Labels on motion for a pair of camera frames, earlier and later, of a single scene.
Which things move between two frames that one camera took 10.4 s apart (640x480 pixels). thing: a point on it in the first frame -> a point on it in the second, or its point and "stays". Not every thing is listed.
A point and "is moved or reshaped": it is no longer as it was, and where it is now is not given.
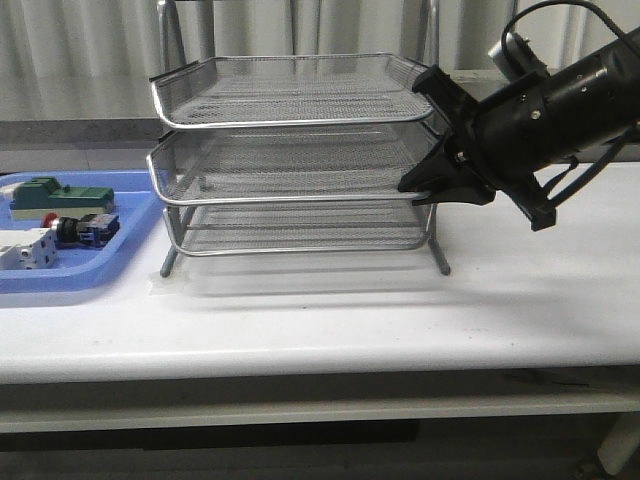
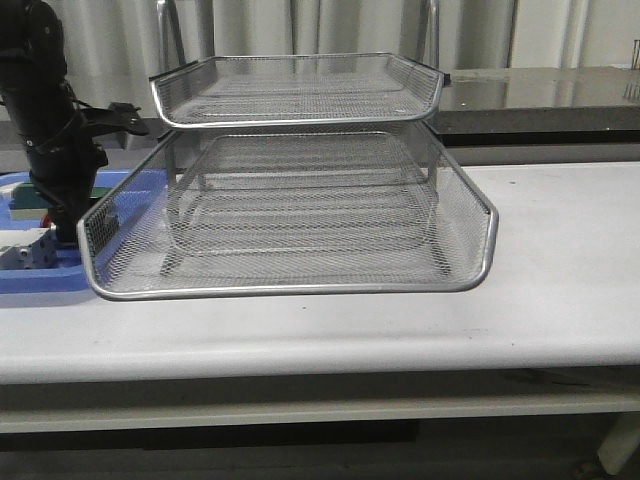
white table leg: (621, 441) stays
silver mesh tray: (287, 164) is moved or reshaped
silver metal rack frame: (292, 154) stays
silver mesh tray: (216, 90) stays
